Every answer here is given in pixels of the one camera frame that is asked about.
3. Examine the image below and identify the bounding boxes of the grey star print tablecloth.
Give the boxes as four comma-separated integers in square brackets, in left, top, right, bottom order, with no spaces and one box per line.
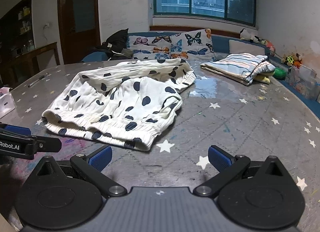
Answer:
[0,58,320,232]

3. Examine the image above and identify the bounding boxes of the dark wooden door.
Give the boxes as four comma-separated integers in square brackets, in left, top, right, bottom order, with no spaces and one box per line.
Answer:
[57,0,100,65]

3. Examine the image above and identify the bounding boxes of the small plush toys group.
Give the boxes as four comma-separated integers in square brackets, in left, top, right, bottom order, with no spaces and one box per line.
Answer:
[281,53,303,69]

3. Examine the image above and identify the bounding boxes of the yellow cloth item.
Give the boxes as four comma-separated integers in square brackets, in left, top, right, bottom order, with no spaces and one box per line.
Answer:
[254,73,272,84]

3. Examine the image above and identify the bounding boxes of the black pen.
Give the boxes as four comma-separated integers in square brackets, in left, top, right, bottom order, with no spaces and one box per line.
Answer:
[27,72,49,88]

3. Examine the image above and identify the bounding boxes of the folded striped clothing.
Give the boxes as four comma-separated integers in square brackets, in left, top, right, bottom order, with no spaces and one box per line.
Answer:
[200,53,275,86]

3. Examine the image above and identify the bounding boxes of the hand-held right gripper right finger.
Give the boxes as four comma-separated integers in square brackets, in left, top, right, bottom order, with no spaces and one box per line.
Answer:
[194,145,287,197]

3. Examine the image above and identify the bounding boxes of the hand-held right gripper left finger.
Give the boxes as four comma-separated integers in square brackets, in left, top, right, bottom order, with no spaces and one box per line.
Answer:
[36,145,127,199]

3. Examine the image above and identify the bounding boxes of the blue seat cushion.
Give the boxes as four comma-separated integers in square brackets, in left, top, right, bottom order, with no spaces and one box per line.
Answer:
[82,50,110,63]

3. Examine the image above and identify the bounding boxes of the black white plush toy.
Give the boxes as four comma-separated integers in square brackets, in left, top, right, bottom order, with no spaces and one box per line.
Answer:
[240,29,260,42]

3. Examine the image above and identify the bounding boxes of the dark wooden shelf cabinet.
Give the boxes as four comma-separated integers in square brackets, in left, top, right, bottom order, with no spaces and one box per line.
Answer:
[0,0,34,60]

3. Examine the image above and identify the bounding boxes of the blue sofa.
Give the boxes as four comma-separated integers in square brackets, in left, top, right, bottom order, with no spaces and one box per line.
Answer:
[81,30,320,108]

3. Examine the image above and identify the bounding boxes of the green ball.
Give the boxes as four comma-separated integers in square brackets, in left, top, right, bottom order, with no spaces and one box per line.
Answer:
[272,67,286,79]

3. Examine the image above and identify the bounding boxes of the white cushion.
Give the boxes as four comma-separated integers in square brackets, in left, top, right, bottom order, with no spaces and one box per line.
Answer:
[229,39,265,56]

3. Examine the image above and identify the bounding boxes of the black bag on sofa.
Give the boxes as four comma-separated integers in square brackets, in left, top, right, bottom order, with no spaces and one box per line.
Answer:
[95,29,133,60]

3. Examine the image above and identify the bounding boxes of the pink white tissue pack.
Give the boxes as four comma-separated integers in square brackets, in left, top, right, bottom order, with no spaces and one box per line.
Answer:
[0,87,14,119]

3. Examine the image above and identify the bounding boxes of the white polka dot pants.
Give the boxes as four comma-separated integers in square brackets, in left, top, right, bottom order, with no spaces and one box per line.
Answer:
[41,58,197,152]

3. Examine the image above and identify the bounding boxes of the clear plastic storage box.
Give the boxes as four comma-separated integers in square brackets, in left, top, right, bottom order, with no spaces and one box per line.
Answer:
[287,64,318,101]

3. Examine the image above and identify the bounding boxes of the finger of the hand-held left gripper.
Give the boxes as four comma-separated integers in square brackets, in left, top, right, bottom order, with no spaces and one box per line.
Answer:
[0,123,31,136]
[34,139,62,152]

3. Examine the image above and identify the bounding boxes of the wooden side table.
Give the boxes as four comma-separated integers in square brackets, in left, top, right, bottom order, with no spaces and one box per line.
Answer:
[0,42,60,85]

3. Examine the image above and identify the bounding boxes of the olive green bag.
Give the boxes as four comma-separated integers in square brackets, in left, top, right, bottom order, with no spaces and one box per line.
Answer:
[120,48,134,59]

